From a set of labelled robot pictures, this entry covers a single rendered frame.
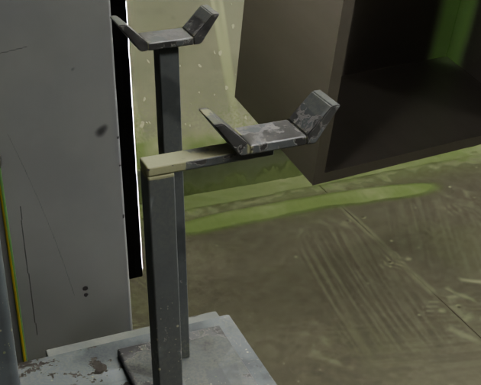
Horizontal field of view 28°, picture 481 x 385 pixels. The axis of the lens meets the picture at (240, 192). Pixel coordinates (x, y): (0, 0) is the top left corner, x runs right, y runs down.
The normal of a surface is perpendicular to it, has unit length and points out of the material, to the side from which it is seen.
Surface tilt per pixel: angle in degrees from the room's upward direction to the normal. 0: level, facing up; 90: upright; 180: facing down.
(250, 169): 90
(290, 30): 90
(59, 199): 90
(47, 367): 0
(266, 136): 0
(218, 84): 57
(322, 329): 0
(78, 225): 90
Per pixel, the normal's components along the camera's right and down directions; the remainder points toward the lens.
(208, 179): 0.37, 0.42
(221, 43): 0.31, -0.13
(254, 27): -0.89, 0.21
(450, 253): 0.00, -0.89
